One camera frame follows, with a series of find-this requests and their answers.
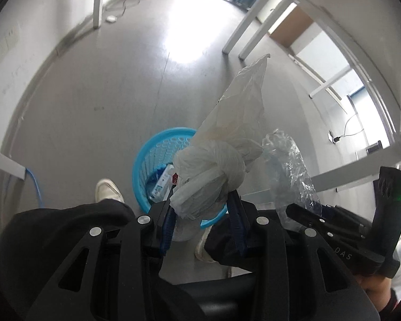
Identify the white and blue cardboard box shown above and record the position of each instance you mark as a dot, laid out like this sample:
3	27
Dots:
160	184

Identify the person's right white shoe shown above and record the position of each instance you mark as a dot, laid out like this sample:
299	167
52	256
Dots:
204	247

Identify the white board edge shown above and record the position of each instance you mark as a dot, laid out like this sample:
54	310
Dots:
5	162

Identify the clear crinkled plastic wrap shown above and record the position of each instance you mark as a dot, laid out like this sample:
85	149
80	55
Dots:
287	167

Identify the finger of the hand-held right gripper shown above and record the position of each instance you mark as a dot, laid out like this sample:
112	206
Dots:
346	217
307	219

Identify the person's white shoe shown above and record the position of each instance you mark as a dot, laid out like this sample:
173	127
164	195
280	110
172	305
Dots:
108	190
204	247

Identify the white table leg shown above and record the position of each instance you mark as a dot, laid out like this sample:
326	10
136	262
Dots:
98	3
264	33
247	23

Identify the brown wooden desk panel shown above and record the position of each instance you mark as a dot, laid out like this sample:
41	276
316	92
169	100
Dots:
290	26

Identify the white knotted plastic bag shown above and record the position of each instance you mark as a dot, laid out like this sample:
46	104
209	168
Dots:
214	160

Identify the blue plastic waste basket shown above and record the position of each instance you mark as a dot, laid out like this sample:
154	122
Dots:
147	160

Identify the white table frame bar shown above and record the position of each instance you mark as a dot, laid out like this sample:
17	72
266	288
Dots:
330	83

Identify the person's right hand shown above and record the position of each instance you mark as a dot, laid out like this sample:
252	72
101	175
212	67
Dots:
374	291

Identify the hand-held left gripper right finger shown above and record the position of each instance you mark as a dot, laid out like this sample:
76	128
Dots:
237	227

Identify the white power adapter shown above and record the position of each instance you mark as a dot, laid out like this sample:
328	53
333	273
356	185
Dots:
111	18

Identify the person's left white shoe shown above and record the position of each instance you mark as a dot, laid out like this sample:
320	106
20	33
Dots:
108	190

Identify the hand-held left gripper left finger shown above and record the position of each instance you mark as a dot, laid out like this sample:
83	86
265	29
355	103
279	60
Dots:
166	234

